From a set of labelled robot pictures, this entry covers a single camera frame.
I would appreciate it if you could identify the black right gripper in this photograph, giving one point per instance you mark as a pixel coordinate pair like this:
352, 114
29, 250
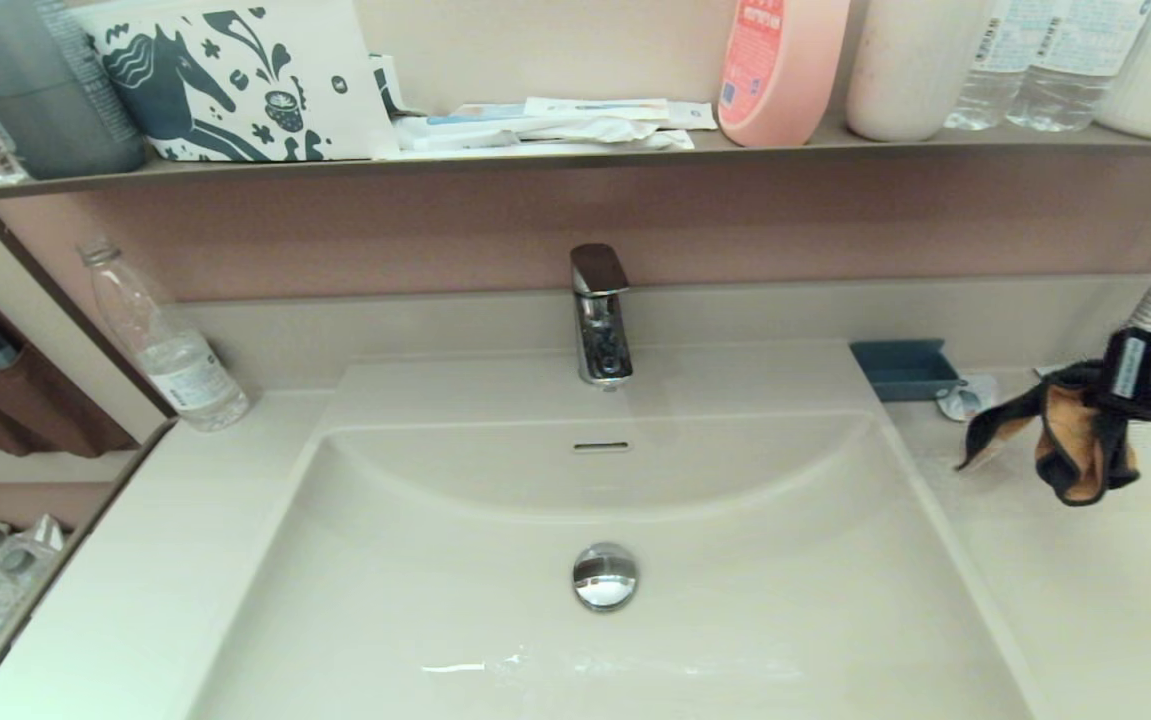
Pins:
1130, 368

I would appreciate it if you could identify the grey and orange cleaning cloth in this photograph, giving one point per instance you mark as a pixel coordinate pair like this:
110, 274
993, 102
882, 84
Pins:
1075, 450

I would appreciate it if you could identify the white sachet with grey print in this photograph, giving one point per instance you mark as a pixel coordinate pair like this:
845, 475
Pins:
965, 400

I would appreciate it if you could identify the chrome faucet spout body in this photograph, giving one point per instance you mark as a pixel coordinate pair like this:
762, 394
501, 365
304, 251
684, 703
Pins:
603, 340

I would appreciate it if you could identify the chrome sink drain stopper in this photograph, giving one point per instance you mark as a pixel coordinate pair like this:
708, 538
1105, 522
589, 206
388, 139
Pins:
605, 576

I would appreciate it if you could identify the white ceramic sink basin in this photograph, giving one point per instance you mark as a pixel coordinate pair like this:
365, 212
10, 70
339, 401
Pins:
415, 580

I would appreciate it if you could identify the blue plastic soap dish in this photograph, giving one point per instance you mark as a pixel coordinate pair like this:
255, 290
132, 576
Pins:
903, 373

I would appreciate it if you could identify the clear labelled water bottle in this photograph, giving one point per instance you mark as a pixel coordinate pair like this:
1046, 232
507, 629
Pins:
1065, 88
985, 88

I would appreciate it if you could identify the cream cylindrical cup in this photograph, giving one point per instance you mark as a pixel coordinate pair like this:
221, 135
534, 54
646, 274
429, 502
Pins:
910, 78

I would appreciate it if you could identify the pink lotion bottle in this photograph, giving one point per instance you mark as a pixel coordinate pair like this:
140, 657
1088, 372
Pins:
780, 78

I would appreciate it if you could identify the small white sachet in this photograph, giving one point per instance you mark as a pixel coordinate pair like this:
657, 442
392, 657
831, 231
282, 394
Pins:
692, 116

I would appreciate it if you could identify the white toothbrush packet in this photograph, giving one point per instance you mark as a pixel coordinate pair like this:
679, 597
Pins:
597, 108

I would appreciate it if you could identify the crumpled white plastic wrapper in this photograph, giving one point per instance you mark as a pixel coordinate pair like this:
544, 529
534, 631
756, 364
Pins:
575, 138

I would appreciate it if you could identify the white packet with blue stripe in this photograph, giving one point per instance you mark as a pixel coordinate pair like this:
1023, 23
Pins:
480, 118

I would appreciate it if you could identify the small white patterned box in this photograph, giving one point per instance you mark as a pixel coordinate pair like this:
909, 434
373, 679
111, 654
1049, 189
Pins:
387, 86

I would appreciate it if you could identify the horse pattern white box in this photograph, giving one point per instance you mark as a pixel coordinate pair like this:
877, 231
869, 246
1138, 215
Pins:
245, 80

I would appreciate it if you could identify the clear plastic water bottle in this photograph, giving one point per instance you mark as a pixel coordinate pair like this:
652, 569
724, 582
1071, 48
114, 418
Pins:
175, 365

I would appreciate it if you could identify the brown hanging pouch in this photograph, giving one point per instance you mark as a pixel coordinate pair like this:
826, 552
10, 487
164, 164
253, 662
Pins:
47, 412

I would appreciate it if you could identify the dark grey bottle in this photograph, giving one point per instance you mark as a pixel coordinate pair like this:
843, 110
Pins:
55, 110

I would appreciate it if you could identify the brown wall shelf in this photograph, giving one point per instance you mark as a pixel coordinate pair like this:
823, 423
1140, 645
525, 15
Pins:
535, 162

